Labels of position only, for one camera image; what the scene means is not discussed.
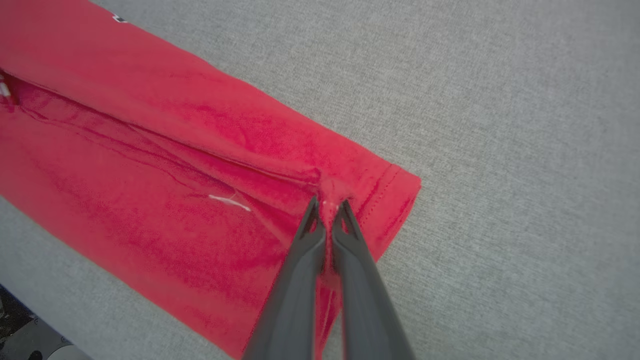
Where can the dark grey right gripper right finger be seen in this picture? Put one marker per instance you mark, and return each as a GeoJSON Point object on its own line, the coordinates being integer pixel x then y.
{"type": "Point", "coordinates": [365, 305]}

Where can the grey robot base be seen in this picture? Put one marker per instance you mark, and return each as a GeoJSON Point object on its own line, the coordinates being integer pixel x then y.
{"type": "Point", "coordinates": [35, 342]}

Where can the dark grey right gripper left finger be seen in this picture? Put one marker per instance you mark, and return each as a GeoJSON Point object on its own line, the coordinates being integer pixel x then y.
{"type": "Point", "coordinates": [295, 300]}

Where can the red jersey with white sleeves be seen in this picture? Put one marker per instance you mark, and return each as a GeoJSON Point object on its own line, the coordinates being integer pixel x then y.
{"type": "Point", "coordinates": [150, 175]}

